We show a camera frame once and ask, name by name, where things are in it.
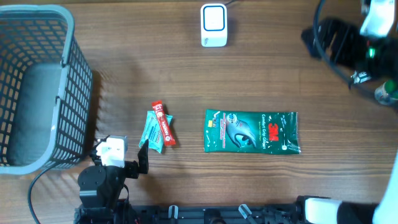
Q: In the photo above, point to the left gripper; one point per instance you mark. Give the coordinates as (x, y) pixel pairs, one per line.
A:
(132, 170)

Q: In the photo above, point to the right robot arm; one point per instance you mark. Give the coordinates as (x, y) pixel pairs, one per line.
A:
(382, 66)

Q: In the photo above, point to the white barcode scanner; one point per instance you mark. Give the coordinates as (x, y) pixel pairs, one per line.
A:
(214, 25)

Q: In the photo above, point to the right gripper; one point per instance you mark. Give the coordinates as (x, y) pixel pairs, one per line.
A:
(349, 33)

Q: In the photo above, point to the green lid jar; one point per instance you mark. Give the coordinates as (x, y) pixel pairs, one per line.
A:
(386, 94)

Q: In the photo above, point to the red snack stick packet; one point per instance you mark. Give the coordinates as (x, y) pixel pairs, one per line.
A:
(169, 139)

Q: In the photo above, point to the green 3M gloves package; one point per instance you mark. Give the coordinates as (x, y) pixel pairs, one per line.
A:
(251, 132)

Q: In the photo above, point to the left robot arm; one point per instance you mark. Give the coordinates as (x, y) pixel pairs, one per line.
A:
(101, 184)

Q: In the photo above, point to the green white small box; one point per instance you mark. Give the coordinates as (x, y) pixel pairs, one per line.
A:
(360, 77)

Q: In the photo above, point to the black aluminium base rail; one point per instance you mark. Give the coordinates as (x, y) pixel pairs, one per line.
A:
(276, 213)

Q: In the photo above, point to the grey plastic mesh basket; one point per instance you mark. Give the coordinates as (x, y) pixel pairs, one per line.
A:
(46, 88)

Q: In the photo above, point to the white teal wipes pack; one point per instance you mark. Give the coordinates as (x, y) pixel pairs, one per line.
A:
(152, 132)

